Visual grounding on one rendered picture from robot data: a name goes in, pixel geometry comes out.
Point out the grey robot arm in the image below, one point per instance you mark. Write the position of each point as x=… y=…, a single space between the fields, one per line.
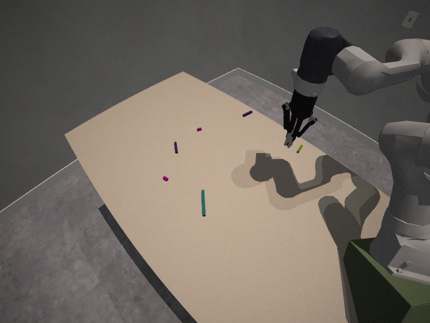
x=402 y=245

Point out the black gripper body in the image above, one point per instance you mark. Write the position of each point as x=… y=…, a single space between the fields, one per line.
x=304 y=103

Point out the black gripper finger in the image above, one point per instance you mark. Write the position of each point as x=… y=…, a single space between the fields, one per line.
x=296 y=132
x=287 y=123

